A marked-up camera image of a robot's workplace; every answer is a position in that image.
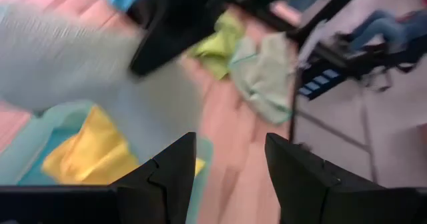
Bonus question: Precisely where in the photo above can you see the pale green microfiber towel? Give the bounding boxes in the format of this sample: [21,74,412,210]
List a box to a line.
[229,33,296,125]
[0,3,204,165]

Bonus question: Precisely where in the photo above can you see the lime green microfiber towel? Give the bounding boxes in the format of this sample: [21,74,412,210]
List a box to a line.
[188,10,248,80]

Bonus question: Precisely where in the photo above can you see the person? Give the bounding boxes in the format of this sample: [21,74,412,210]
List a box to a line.
[346,9,427,51]

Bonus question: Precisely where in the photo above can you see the yellow microfiber towel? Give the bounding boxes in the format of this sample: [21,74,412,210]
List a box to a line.
[41,105,206,185]

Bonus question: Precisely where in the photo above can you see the grey metal cart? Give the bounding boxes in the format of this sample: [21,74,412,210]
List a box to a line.
[296,30,427,101]

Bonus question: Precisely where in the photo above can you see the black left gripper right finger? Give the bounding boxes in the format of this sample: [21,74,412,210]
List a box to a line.
[265,133,427,224]

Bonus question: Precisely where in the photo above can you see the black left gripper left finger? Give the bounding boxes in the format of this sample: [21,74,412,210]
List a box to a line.
[0,132,197,224]

